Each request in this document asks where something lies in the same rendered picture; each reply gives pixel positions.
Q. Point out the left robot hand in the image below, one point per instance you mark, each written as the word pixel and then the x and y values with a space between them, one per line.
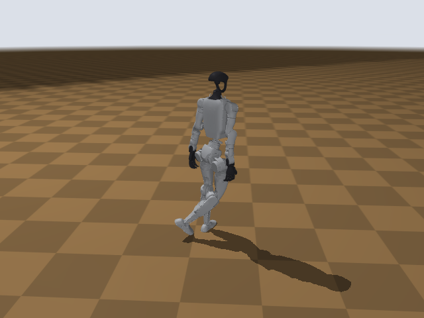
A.
pixel 192 158

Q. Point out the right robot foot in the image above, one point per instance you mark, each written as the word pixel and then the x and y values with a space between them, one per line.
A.
pixel 186 229

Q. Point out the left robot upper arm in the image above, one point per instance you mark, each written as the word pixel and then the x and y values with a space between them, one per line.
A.
pixel 199 115

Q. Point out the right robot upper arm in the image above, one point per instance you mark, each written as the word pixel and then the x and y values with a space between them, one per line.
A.
pixel 231 109

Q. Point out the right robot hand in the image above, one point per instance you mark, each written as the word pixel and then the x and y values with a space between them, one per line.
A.
pixel 231 171

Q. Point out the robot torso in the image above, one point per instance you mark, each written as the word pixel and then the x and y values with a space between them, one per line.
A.
pixel 214 123

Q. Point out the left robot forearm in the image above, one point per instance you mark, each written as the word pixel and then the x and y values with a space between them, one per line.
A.
pixel 194 138

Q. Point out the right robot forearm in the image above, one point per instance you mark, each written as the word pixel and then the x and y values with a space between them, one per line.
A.
pixel 229 153

